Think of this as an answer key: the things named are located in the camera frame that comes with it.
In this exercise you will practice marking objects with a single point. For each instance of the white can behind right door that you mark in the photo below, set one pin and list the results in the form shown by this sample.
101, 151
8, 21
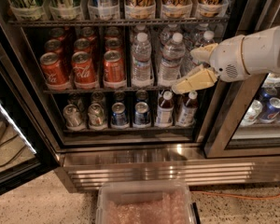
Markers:
252, 113

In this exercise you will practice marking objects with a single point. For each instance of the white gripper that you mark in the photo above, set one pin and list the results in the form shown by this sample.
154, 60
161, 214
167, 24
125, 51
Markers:
228, 60

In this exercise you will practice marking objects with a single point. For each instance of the closed right glass door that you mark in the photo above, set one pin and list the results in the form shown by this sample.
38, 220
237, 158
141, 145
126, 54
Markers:
228, 137

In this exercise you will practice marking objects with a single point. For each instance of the left brown drink bottle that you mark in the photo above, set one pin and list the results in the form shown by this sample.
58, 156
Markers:
165, 110

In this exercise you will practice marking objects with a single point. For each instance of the upper wire shelf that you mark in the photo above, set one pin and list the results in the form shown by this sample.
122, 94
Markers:
121, 22

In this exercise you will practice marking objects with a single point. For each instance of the front middle cola can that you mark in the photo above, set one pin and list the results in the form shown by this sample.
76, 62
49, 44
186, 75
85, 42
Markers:
83, 67

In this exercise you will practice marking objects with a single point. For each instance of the left silver can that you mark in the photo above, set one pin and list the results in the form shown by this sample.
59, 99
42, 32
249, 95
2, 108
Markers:
72, 116

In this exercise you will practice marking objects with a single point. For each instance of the front right cola can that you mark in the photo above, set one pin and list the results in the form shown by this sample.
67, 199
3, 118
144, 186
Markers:
113, 66

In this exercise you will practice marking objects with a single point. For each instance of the right brown drink bottle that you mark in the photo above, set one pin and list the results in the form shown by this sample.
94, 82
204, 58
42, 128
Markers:
187, 109

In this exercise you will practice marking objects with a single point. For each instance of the blue can behind right door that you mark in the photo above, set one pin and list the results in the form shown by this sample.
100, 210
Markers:
270, 110

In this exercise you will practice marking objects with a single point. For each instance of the brown drink bottle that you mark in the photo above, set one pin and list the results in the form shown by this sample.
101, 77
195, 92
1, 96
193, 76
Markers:
165, 110
187, 109

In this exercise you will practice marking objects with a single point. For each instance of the open black fridge door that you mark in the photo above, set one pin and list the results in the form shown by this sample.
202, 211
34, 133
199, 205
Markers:
24, 151

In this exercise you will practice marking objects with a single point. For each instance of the front left cola can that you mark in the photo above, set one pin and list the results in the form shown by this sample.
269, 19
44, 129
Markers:
53, 69

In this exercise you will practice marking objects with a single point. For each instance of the cola can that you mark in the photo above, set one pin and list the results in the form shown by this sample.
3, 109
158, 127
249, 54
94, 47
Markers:
53, 69
113, 66
83, 67

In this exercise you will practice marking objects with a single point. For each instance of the wire shelf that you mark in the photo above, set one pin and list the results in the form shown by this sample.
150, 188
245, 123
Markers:
121, 22
148, 88

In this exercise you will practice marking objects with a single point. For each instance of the stainless steel fridge cabinet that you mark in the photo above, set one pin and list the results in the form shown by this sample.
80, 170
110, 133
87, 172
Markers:
88, 156

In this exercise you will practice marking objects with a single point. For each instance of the clear plastic storage bin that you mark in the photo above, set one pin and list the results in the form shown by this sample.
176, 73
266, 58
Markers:
145, 202

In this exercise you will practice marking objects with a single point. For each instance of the left blue can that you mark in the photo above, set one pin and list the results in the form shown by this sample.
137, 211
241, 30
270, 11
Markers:
119, 114

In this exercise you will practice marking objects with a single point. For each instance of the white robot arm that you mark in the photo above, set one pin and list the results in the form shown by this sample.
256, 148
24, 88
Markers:
261, 52

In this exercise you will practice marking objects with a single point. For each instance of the water bottle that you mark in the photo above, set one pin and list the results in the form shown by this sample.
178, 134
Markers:
141, 54
172, 55
205, 39

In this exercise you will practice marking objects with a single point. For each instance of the middle wire shelf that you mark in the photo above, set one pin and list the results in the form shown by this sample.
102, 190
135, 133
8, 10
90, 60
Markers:
148, 88

